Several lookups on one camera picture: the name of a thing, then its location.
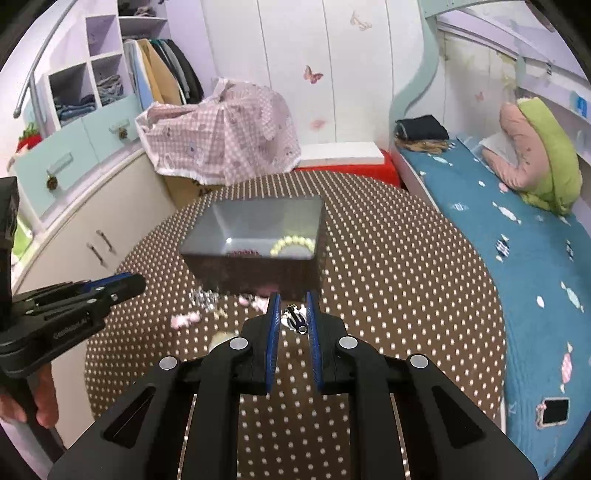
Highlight person's left hand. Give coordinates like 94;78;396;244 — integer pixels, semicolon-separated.
0;364;59;430

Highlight green plush pillow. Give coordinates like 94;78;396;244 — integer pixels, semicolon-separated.
516;97;583;216

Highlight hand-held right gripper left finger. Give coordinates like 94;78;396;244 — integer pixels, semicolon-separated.
48;292;282;480

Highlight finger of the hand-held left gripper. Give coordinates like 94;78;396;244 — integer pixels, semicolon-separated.
31;295;119;322
14;272;147;309

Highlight smartphone with pink case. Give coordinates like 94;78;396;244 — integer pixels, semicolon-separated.
537;397;571;428

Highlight brown tassel scarf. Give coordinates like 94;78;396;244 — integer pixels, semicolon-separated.
409;138;458;153

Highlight grey storage box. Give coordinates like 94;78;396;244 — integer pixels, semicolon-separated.
179;196;326;298

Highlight black and white hair clip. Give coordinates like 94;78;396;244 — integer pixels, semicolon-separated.
283;305;308;334

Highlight red box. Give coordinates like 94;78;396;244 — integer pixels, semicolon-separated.
293;150;402;188

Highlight hanging clothes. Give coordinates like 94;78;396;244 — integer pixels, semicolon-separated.
122;38;204;112

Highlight pink pillow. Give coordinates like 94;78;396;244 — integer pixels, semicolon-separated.
481;102;550;191

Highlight white flat box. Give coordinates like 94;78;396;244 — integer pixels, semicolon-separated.
295;142;386;168

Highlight folded jeans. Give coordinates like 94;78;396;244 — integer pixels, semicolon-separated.
53;94;96;122
95;74;123;107

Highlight black folded clothes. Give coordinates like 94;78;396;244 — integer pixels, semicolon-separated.
395;115;450;141

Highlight cream cabinet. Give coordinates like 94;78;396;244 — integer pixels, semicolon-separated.
14;148;179;296

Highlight silver handrail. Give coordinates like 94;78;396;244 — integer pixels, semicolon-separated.
13;18;89;116

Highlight cream bead bracelet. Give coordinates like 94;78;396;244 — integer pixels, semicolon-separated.
269;235;317;257

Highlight silver chain jewelry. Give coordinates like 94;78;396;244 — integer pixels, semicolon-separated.
191;288;221;309

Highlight white paper sheet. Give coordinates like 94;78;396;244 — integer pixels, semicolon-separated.
480;131;513;153

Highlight white cube shelf unit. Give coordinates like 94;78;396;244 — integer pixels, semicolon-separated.
44;14;140;139

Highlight blue candy print bedsheet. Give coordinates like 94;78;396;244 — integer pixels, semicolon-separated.
397;134;591;479

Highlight pink checkered cloth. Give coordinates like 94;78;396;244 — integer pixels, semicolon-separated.
135;78;302;180

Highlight light blue drawer unit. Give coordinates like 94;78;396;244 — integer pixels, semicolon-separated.
16;95;149;217

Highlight red decoration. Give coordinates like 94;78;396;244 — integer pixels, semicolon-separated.
17;122;42;153

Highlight brown polka dot tablecloth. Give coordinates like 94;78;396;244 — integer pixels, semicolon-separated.
83;174;507;480

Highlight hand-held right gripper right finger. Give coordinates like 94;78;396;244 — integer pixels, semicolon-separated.
305;290;539;480

